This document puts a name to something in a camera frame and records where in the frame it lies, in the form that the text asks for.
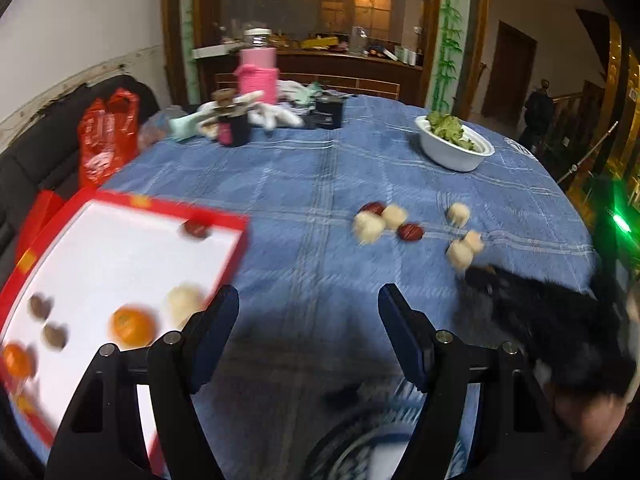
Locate black leather sofa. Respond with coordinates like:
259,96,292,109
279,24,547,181
0,75,161,286

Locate metal pole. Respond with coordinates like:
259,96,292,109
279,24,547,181
557,121,621,186

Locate person's right hand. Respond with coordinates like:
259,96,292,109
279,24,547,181
555,390,636,468

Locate clear plastic bag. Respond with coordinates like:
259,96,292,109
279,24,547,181
137,105,186,151

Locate glass pitcher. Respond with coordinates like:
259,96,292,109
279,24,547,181
348,25,371,56

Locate pink bottle with knit sleeve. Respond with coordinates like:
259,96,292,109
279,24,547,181
237,28,278,103

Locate white gloves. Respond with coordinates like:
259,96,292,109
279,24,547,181
247,102,303,129

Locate red plastic bag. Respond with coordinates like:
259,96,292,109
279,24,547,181
77,87,140,188

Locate white bowl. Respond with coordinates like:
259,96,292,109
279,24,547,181
415,115,496,173

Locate white flat box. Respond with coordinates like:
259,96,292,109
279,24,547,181
192,44,241,60

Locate dark jar with pink label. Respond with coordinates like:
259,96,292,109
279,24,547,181
211,89,252,148

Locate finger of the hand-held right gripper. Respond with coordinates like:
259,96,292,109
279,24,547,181
465,265,531,321

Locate green leafy vegetables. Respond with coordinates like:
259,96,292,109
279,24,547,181
425,111,483,151

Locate brown wooden door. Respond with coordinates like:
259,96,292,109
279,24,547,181
482,20,538,126

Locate red box with white inside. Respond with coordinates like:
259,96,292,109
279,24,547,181
0,190,251,478

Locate white cloth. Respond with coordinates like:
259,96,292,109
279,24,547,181
277,80,326,106

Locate black jar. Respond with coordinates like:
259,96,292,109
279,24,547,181
305,94,346,131

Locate wooden counter cabinet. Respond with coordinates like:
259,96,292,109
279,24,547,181
192,45,426,106

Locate orange mandarin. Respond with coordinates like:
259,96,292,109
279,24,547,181
1,342,37,381
110,305,156,350

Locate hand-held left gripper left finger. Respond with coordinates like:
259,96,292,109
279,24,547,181
45,285,240,480

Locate red folded gift box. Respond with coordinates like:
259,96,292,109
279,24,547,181
15,190,66,266

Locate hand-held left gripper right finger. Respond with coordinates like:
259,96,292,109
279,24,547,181
378,284,576,480

